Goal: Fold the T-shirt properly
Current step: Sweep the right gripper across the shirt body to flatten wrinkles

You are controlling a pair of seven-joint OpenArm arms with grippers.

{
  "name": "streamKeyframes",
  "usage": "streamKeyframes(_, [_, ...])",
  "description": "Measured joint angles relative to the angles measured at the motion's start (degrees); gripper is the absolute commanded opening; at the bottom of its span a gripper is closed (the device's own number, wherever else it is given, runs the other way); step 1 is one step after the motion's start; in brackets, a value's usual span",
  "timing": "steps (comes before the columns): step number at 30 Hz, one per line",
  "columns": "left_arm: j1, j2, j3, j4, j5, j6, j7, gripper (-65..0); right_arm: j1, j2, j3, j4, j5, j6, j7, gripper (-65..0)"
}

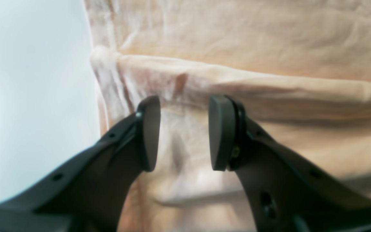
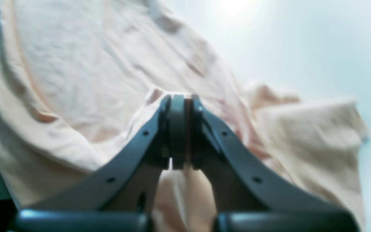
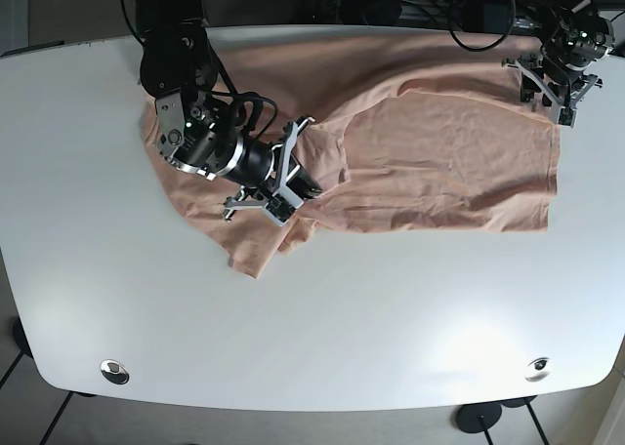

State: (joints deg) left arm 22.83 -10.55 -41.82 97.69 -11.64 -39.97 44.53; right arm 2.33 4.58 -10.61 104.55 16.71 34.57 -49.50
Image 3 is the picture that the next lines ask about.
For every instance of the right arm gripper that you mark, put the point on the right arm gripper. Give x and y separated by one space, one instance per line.
265 170

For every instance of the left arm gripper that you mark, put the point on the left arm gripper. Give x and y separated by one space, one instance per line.
558 81

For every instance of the peach pink T-shirt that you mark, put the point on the peach pink T-shirt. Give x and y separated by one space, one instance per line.
409 132

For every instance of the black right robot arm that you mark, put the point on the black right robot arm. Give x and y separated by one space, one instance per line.
207 127

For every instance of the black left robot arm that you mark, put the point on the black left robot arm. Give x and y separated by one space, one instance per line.
573 34

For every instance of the left metal table grommet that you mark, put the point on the left metal table grommet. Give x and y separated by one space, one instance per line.
114 372

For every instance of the metal table grommet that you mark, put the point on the metal table grommet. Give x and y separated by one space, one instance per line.
114 372
538 369

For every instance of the right metal table grommet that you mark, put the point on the right metal table grommet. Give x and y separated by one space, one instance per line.
538 369

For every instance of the black round stand base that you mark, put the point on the black round stand base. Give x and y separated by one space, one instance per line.
478 417

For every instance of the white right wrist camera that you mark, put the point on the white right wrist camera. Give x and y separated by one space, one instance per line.
279 210

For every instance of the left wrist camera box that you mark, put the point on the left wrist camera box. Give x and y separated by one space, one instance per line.
563 115

